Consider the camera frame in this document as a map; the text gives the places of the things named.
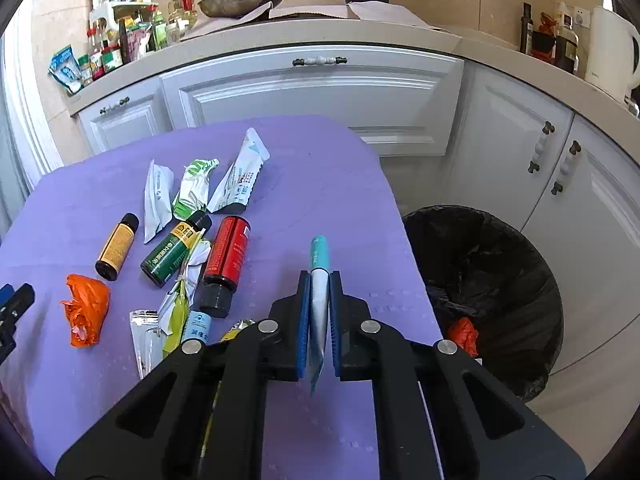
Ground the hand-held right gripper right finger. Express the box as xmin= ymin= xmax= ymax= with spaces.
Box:
xmin=327 ymin=270 xmax=587 ymax=480

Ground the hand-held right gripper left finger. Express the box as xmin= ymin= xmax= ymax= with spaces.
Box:
xmin=54 ymin=270 xmax=313 ymax=480

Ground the silver tube with teal cap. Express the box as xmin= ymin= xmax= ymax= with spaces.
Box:
xmin=307 ymin=235 xmax=332 ymax=396

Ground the white and blue pouch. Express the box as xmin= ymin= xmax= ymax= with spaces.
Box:
xmin=206 ymin=127 xmax=270 ymax=215

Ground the black bin with black bag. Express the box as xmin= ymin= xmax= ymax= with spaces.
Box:
xmin=400 ymin=204 xmax=565 ymax=403

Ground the orange crumpled wrapper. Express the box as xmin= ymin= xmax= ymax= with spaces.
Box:
xmin=60 ymin=273 xmax=111 ymax=348
xmin=446 ymin=317 xmax=480 ymax=358

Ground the red bottle with black cap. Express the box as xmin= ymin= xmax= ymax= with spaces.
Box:
xmin=199 ymin=216 xmax=252 ymax=319

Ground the light blue tube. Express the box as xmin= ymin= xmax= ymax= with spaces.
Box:
xmin=182 ymin=310 xmax=213 ymax=348

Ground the amber bottle with orange label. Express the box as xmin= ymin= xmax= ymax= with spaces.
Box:
xmin=95 ymin=213 xmax=140 ymax=282

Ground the yellow-green wrapper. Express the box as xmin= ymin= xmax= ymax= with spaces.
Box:
xmin=159 ymin=280 xmax=193 ymax=361

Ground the crumpled white wrapper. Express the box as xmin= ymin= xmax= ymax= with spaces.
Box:
xmin=157 ymin=239 xmax=212 ymax=311

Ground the silver foil packet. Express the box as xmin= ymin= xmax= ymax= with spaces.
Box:
xmin=129 ymin=310 xmax=166 ymax=380

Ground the green bottle with black cap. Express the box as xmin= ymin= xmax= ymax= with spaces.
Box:
xmin=140 ymin=210 xmax=213 ymax=288

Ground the white sachet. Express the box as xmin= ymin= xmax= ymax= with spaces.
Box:
xmin=143 ymin=159 xmax=175 ymax=245

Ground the green and white wrapper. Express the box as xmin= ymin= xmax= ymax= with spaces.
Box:
xmin=172 ymin=158 xmax=221 ymax=222

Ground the small white cabinet door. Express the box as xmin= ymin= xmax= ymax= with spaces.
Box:
xmin=77 ymin=77 xmax=168 ymax=155

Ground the wide white drawer front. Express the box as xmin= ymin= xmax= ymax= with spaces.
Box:
xmin=160 ymin=45 xmax=466 ymax=157

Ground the blue and white packet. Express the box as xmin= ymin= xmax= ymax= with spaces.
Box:
xmin=48 ymin=45 xmax=83 ymax=95

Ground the clear bottle with red cap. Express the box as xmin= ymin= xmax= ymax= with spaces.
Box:
xmin=89 ymin=27 xmax=103 ymax=81

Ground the red-lidded jar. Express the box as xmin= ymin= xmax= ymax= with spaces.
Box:
xmin=102 ymin=44 xmax=124 ymax=73

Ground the pink packet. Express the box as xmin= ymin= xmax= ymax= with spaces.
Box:
xmin=125 ymin=25 xmax=151 ymax=63

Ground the green plastic bottle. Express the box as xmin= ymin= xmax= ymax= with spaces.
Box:
xmin=151 ymin=10 xmax=169 ymax=51

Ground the white spice rack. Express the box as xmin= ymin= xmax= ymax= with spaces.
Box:
xmin=90 ymin=2 xmax=158 ymax=31

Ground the cooking oil bottle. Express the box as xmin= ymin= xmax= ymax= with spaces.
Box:
xmin=167 ymin=0 xmax=198 ymax=43

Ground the pale pink stove cloth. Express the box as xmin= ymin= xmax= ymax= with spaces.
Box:
xmin=186 ymin=1 xmax=443 ymax=41

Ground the tall dark bottle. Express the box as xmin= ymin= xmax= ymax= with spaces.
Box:
xmin=519 ymin=2 xmax=533 ymax=56

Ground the dark sauce bottle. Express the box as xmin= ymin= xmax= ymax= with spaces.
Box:
xmin=554 ymin=2 xmax=581 ymax=75

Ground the white electric kettle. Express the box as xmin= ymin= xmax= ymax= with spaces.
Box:
xmin=584 ymin=6 xmax=640 ymax=106

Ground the wide drawer handle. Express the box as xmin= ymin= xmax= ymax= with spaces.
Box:
xmin=292 ymin=56 xmax=348 ymax=67

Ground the upright cabinet handle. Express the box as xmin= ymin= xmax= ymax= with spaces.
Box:
xmin=529 ymin=121 xmax=556 ymax=176
xmin=551 ymin=141 xmax=581 ymax=196

